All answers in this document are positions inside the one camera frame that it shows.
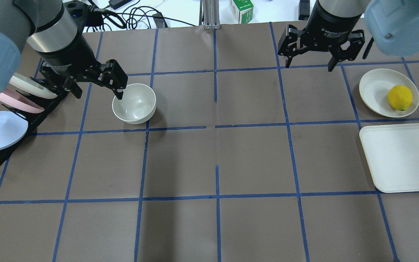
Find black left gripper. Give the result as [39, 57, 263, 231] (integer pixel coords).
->
[39, 35, 128, 100]

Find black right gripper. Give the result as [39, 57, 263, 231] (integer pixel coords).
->
[278, 2, 365, 72]

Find white ceramic bowl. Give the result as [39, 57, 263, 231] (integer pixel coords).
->
[112, 83, 157, 124]

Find yellow lemon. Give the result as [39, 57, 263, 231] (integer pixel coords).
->
[387, 85, 413, 111]

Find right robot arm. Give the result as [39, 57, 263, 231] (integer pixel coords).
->
[278, 0, 419, 71]

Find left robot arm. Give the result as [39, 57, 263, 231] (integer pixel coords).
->
[0, 0, 128, 99]

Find white plate in rack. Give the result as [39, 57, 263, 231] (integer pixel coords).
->
[9, 73, 57, 99]

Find white round plate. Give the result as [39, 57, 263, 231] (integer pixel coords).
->
[359, 68, 419, 118]

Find pink plate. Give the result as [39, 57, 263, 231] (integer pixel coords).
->
[0, 89, 45, 114]

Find black power adapter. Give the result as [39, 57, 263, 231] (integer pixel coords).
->
[107, 0, 132, 10]

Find green white box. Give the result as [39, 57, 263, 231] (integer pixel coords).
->
[229, 0, 254, 24]

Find black dish rack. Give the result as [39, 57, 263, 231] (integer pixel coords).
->
[0, 91, 68, 166]

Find white rectangular tray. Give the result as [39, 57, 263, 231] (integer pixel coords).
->
[359, 124, 419, 193]

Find black cables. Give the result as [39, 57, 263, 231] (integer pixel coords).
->
[86, 0, 197, 29]

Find aluminium frame post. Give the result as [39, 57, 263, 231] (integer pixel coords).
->
[199, 0, 221, 30]

